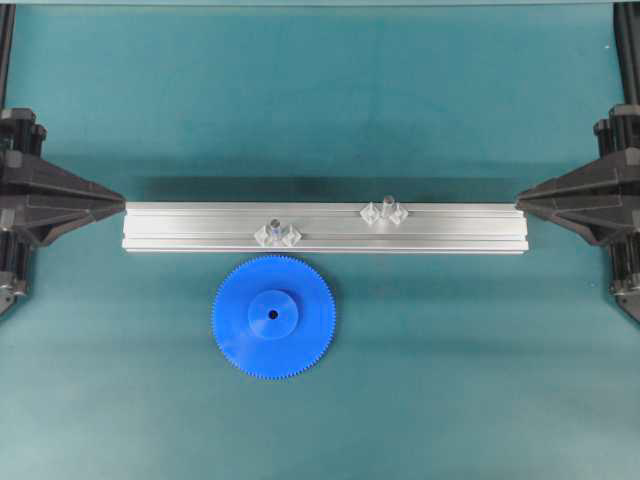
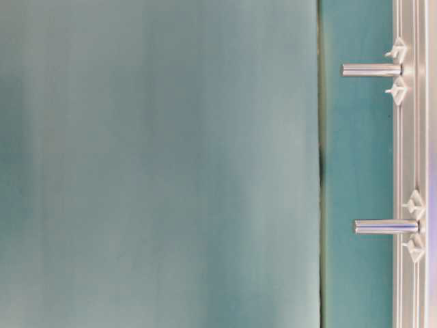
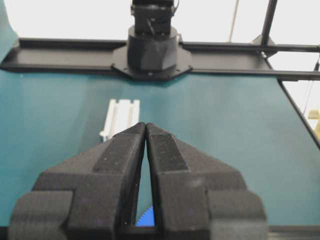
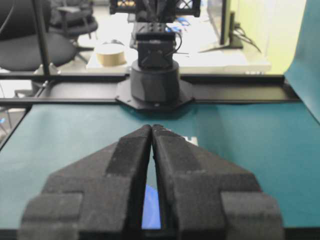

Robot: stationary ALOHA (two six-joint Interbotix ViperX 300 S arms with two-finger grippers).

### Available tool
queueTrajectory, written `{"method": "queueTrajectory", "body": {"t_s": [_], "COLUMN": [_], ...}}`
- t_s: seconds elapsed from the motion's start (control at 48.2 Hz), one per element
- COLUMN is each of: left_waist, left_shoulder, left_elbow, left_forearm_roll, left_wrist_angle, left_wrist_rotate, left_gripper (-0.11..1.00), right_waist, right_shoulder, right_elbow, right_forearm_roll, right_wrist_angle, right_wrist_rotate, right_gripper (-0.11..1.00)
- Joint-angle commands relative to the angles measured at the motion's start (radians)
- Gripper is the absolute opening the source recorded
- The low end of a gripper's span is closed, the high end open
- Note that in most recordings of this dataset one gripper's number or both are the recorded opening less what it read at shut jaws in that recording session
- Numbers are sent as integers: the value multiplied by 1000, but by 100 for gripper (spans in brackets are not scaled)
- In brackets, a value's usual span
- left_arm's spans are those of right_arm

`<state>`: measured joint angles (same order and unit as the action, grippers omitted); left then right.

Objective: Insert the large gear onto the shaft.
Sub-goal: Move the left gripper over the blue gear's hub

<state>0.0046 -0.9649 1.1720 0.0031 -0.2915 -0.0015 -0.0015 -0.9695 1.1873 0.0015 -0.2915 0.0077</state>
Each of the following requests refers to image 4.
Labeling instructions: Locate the black aluminium frame rail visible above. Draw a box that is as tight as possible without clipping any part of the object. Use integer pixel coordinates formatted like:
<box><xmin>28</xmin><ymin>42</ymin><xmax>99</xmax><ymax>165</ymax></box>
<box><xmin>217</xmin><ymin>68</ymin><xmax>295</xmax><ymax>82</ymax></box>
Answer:
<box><xmin>0</xmin><ymin>73</ymin><xmax>300</xmax><ymax>111</ymax></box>

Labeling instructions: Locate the brown tape roll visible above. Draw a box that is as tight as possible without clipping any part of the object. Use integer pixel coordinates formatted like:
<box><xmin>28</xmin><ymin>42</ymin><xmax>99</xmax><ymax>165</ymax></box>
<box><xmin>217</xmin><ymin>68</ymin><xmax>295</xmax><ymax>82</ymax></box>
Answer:
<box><xmin>95</xmin><ymin>43</ymin><xmax>127</xmax><ymax>67</ymax></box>

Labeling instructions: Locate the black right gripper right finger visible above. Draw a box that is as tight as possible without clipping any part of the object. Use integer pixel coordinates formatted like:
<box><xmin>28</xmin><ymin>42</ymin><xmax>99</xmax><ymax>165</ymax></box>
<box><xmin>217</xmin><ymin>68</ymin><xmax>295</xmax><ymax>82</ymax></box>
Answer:
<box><xmin>152</xmin><ymin>125</ymin><xmax>285</xmax><ymax>240</ymax></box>

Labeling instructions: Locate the black office chair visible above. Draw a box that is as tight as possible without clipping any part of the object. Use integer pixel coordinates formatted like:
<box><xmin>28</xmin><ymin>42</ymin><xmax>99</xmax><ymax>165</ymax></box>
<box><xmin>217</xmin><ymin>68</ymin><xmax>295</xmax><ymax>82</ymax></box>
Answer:
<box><xmin>0</xmin><ymin>0</ymin><xmax>98</xmax><ymax>72</ymax></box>

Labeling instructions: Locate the black computer monitor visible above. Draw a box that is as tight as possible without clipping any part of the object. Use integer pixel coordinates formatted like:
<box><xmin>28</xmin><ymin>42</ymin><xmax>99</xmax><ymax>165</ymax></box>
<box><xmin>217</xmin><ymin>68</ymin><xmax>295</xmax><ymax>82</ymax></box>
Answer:
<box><xmin>198</xmin><ymin>0</ymin><xmax>243</xmax><ymax>53</ymax></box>

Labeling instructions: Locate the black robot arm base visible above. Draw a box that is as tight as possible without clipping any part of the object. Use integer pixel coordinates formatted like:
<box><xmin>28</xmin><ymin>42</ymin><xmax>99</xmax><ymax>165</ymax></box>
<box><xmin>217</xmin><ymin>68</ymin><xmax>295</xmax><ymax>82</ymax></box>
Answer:
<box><xmin>109</xmin><ymin>0</ymin><xmax>201</xmax><ymax>111</ymax></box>

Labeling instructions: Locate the large blue plastic gear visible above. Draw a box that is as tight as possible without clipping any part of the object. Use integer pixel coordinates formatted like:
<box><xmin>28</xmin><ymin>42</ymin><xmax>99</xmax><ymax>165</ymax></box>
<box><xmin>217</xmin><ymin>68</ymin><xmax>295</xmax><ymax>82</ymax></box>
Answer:
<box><xmin>141</xmin><ymin>184</ymin><xmax>161</xmax><ymax>230</ymax></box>

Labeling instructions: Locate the black vertical frame post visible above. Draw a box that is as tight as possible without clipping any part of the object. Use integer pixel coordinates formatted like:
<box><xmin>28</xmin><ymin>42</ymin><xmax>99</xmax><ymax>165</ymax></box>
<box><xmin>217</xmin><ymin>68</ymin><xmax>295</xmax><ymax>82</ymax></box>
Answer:
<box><xmin>31</xmin><ymin>0</ymin><xmax>61</xmax><ymax>76</ymax></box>

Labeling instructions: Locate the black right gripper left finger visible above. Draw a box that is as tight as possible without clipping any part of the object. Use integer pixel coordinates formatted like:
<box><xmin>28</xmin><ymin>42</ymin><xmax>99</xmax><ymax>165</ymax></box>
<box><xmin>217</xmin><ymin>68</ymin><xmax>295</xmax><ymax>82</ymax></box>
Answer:
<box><xmin>18</xmin><ymin>125</ymin><xmax>152</xmax><ymax>240</ymax></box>

